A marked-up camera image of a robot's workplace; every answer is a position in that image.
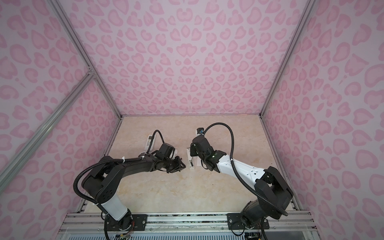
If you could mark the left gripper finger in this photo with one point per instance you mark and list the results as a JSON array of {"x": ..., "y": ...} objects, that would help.
[
  {"x": 177, "y": 169},
  {"x": 179, "y": 163}
]

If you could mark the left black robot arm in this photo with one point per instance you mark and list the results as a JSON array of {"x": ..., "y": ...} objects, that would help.
[{"x": 99, "y": 183}]

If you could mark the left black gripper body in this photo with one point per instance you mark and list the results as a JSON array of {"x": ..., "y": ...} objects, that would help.
[{"x": 170, "y": 163}]

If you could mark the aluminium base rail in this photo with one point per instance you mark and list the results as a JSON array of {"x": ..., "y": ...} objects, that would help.
[{"x": 298, "y": 225}]

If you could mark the long slim white remote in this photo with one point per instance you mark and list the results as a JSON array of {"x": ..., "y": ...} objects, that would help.
[{"x": 190, "y": 160}]

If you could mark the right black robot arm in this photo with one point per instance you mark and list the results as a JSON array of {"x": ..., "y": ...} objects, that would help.
[{"x": 268, "y": 185}]

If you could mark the white air conditioner remote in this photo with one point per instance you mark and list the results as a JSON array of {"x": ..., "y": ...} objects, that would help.
[{"x": 150, "y": 143}]

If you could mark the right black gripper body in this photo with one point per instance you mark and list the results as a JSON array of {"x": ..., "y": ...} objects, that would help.
[{"x": 201, "y": 155}]

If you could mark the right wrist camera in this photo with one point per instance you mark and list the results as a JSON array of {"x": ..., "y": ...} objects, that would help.
[{"x": 200, "y": 131}]

